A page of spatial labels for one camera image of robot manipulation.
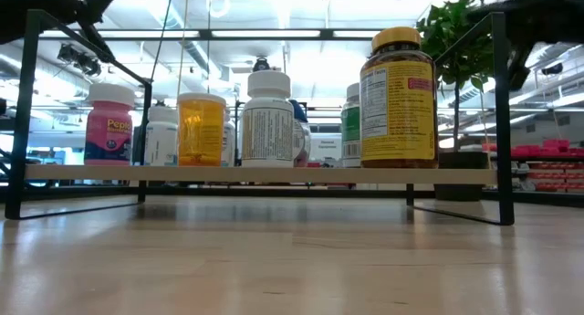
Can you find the blue-capped medicine bottle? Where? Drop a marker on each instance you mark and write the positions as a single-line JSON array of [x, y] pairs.
[[302, 141]]

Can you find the wooden shelf, black metal legs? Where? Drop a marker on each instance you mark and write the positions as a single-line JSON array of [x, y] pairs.
[[319, 175]]

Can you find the black plant pot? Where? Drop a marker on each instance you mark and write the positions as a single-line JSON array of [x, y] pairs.
[[458, 192]]

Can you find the pink bottle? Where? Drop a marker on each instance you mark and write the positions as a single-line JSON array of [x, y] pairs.
[[109, 141]]

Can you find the white sign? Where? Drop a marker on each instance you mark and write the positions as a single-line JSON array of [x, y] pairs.
[[326, 148]]

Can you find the black ceiling spotlights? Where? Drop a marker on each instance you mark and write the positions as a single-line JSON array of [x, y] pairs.
[[80, 59]]

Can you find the orange pill vial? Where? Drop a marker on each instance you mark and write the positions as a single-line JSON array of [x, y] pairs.
[[201, 132]]

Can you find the rack of red bins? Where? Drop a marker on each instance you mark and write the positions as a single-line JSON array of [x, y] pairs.
[[552, 150]]

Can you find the green-label bottle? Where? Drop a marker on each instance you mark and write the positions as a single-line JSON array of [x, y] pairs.
[[351, 123]]

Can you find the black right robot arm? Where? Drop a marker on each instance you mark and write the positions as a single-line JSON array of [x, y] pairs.
[[572, 9]]

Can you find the amber bottle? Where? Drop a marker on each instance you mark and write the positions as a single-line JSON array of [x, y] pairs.
[[398, 114]]

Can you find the black ceiling camera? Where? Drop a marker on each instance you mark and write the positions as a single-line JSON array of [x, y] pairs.
[[261, 65]]

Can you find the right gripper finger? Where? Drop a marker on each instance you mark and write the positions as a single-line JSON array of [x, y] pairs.
[[490, 16]]

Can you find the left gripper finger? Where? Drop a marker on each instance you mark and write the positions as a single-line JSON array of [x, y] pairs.
[[98, 0]]

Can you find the green leafy plant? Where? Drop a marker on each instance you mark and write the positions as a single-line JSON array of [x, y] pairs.
[[451, 36]]

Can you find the small white pill bottle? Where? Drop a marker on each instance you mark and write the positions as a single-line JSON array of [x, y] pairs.
[[159, 141]]

